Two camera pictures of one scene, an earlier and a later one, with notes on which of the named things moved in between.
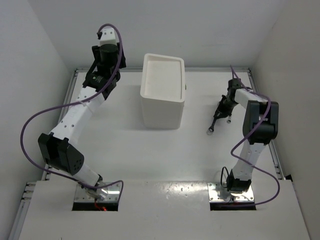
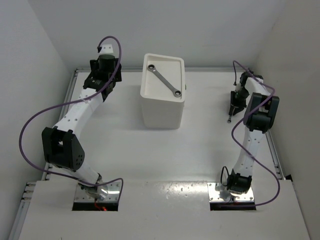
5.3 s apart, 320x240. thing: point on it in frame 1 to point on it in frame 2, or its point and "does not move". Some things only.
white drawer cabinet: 163,91 does not move
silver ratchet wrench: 210,131 to 177,93
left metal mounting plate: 110,193 does not move
